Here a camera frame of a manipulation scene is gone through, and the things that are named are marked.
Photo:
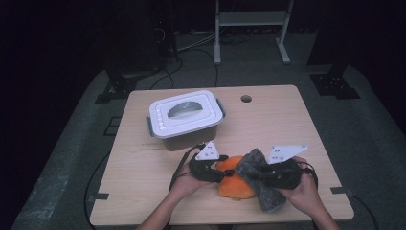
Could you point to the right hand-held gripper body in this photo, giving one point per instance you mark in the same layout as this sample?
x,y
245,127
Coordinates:
x,y
285,175

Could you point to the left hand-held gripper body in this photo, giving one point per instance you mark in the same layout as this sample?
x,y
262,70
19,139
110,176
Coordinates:
x,y
204,171

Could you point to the orange plush toy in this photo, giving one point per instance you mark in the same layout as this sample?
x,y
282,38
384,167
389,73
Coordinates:
x,y
234,188

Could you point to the grey fuzzy sock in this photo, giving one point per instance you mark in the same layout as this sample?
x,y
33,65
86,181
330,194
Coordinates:
x,y
271,196

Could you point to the grey translucent storage box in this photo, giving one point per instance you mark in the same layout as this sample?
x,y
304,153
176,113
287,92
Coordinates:
x,y
191,142

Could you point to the person's left hand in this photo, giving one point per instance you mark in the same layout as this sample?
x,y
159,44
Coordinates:
x,y
183,185

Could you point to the person's right hand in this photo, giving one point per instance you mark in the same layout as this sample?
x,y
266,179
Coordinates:
x,y
304,195

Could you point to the black stand base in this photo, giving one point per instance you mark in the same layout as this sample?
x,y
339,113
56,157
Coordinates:
x,y
119,86
335,86

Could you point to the dark equipment stand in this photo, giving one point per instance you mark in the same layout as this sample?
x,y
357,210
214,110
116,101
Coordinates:
x,y
164,38

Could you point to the white metal stand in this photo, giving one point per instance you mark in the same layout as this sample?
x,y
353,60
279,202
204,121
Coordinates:
x,y
252,18

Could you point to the black table bracket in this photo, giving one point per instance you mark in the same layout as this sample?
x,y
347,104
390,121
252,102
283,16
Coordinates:
x,y
99,197
340,190

